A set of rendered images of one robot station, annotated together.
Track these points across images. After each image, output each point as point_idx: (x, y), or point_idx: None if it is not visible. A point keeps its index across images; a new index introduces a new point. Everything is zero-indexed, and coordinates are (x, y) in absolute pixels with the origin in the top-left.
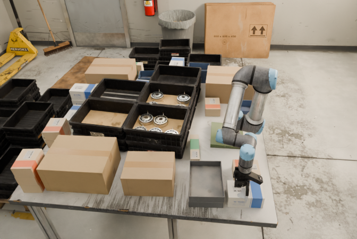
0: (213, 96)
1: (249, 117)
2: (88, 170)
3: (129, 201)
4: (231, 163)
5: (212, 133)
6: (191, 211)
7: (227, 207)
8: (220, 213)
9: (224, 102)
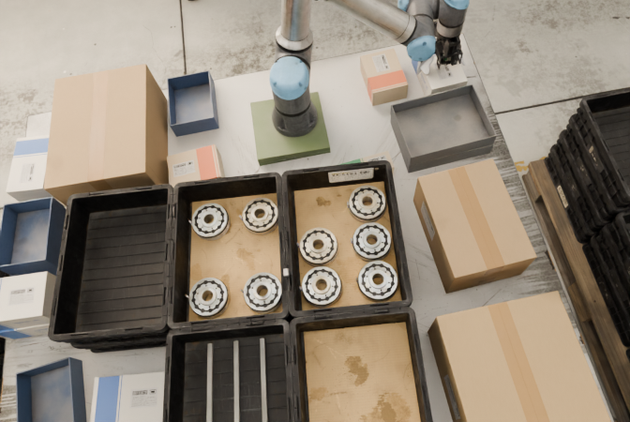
0: (161, 171)
1: (304, 37)
2: (565, 326)
3: None
4: (362, 108)
5: (294, 150)
6: (497, 145)
7: None
8: None
9: (166, 152)
